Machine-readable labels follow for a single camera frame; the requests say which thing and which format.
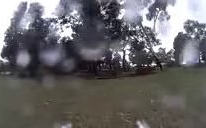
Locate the wood of dark trees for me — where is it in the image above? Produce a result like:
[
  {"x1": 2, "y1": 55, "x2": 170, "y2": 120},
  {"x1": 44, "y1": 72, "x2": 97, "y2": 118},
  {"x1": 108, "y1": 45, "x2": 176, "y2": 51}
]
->
[{"x1": 0, "y1": 0, "x2": 206, "y2": 80}]

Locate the green grass field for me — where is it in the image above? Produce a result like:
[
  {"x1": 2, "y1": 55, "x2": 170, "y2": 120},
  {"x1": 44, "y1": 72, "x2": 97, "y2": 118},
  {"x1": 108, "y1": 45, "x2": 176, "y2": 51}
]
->
[{"x1": 0, "y1": 65, "x2": 206, "y2": 128}]

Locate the robot's own part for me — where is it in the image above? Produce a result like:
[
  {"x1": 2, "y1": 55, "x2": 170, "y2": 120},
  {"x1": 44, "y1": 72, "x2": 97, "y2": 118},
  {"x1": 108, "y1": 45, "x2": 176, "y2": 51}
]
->
[
  {"x1": 60, "y1": 123, "x2": 73, "y2": 128},
  {"x1": 135, "y1": 119, "x2": 151, "y2": 128}
]

